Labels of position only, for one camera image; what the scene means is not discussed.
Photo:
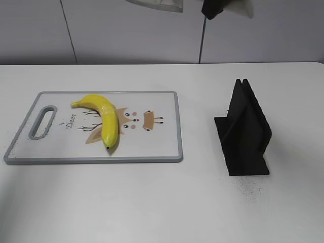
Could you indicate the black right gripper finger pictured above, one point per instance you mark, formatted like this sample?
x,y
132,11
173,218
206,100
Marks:
x,y
212,8

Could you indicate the white-handled knife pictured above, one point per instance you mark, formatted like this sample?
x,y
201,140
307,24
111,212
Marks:
x,y
243,8

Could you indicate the yellow plastic banana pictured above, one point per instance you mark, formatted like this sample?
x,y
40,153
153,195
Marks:
x,y
107,111

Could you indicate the white grey-rimmed cutting board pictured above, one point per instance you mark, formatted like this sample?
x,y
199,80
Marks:
x,y
55,133

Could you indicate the black knife stand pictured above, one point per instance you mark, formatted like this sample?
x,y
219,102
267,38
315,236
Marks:
x,y
244,133

